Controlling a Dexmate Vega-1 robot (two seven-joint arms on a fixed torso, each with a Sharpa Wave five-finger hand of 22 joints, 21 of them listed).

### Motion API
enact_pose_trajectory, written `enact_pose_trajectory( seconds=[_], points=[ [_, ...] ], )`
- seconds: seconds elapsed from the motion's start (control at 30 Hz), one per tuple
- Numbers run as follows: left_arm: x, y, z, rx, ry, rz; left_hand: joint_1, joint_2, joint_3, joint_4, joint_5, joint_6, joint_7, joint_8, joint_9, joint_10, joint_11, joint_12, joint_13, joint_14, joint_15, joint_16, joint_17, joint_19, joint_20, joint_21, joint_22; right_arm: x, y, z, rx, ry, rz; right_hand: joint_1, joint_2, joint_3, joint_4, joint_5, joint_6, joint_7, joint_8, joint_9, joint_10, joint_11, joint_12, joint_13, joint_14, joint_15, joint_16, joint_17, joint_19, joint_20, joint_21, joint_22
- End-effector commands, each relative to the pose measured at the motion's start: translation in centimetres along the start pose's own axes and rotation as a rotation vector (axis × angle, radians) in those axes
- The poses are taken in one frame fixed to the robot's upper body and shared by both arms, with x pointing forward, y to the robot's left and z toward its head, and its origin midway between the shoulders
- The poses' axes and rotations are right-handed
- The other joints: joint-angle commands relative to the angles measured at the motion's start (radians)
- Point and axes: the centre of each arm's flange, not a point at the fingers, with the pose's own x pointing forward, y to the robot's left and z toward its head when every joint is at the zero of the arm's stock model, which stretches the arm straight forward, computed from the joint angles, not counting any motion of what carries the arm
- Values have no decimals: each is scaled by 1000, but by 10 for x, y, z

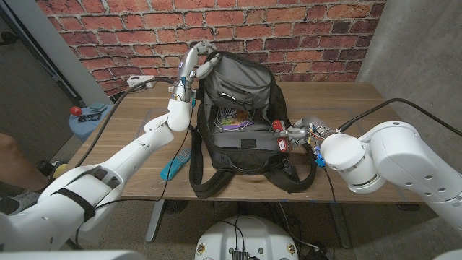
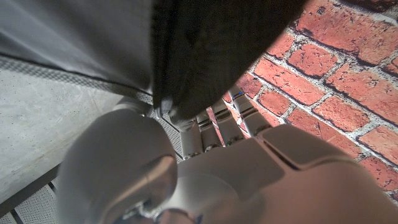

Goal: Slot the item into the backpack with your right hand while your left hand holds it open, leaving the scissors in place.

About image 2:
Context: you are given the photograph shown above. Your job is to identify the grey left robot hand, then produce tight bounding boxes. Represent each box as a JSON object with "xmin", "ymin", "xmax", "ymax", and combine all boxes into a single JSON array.
[{"xmin": 55, "ymin": 83, "xmax": 398, "ymax": 224}]

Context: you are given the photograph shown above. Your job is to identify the printed brick backdrop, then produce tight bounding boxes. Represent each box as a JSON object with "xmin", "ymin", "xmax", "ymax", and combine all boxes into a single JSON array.
[{"xmin": 214, "ymin": 0, "xmax": 398, "ymax": 203}]

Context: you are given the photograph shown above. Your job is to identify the black backpack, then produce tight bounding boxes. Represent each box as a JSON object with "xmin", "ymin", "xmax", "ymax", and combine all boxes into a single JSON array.
[{"xmin": 0, "ymin": 0, "xmax": 308, "ymax": 121}]

